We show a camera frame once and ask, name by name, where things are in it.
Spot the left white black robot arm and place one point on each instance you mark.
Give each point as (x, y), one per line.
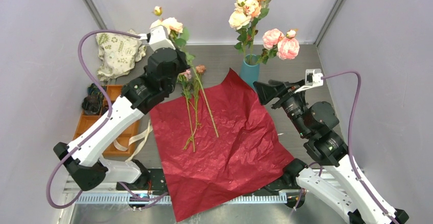
(83, 156)

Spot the cream printed ribbon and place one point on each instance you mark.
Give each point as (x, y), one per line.
(141, 138)

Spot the cream white rose stem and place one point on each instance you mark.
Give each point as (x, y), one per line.
(240, 20)

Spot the pink rose stem large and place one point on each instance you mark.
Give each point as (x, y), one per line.
(285, 46)

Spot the dark rolled item top-left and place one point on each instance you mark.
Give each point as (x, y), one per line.
(94, 90)

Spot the peach rose stem tall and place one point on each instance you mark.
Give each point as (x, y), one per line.
(260, 12)

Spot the dark rolled item left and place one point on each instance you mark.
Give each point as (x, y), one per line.
(91, 105)

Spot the teal cylindrical vase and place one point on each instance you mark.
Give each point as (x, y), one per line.
(250, 70)

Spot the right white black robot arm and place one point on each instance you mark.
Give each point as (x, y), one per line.
(351, 201)

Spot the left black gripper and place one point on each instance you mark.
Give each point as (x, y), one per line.
(184, 66)

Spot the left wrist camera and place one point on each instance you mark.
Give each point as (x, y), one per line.
(157, 38)

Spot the pink flower bouquet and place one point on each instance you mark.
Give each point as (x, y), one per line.
(190, 83)

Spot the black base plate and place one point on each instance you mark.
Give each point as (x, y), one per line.
(157, 184)

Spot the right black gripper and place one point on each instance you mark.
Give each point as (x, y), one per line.
(283, 90)

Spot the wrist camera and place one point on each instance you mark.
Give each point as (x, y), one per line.
(313, 79)
(157, 38)

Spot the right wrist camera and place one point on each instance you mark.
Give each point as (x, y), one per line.
(313, 79)

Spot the dark red wrapping paper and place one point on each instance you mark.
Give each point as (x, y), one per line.
(226, 148)

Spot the cream printed cloth bag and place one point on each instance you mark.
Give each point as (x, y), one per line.
(118, 53)

